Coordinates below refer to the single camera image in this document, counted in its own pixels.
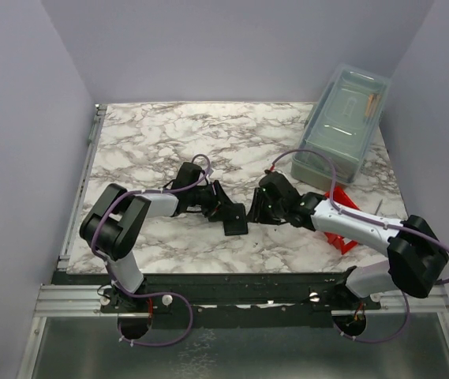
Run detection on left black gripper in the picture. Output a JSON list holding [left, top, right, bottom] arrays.
[[188, 180, 240, 222]]

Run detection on black leather card holder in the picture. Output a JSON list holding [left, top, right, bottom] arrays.
[[223, 203, 249, 236]]

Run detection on red plastic bin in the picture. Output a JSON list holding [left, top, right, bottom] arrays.
[[324, 186, 359, 255]]

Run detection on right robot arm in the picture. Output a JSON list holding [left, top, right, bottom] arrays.
[[249, 186, 449, 310]]

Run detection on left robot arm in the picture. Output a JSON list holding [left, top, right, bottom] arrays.
[[79, 182, 247, 312]]

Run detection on clear plastic storage box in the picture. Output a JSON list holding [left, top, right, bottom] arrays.
[[291, 64, 391, 190]]

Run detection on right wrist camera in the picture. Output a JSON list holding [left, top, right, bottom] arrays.
[[259, 171, 300, 202]]

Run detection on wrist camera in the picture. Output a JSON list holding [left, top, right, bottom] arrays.
[[259, 171, 300, 202], [171, 162, 209, 191]]

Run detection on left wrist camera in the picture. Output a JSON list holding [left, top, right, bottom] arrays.
[[171, 162, 209, 191]]

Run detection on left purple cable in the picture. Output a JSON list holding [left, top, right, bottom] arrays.
[[91, 153, 214, 348]]

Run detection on purple cable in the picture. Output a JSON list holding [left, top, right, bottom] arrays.
[[91, 153, 214, 348], [264, 148, 449, 343]]

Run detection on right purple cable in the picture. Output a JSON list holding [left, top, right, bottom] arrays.
[[264, 148, 449, 343]]

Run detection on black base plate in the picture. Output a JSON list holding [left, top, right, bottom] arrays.
[[50, 272, 432, 331]]

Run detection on aluminium mounting rail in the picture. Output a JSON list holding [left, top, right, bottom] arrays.
[[35, 285, 449, 317]]

